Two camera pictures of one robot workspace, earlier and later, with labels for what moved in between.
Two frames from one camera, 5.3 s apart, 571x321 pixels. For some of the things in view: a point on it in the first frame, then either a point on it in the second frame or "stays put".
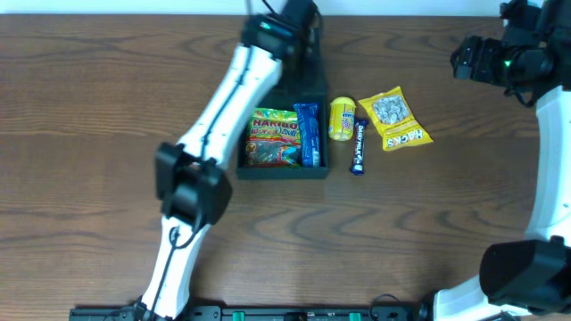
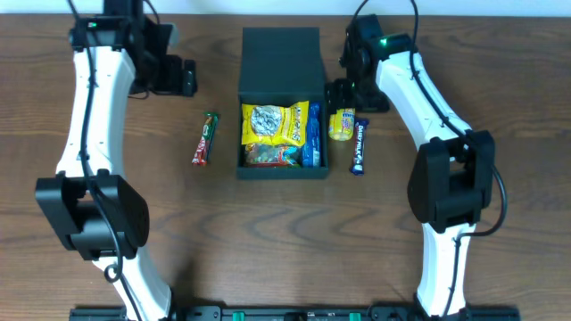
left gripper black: x=310 y=71 -> x=189 y=77
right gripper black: x=464 y=58 -> x=337 y=92
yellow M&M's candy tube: x=342 y=117 stays put
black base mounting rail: x=261 y=313 stays put
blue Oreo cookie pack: x=309 y=130 stays put
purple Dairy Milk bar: x=358 y=164 stays put
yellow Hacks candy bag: x=400 y=127 -> x=275 y=125
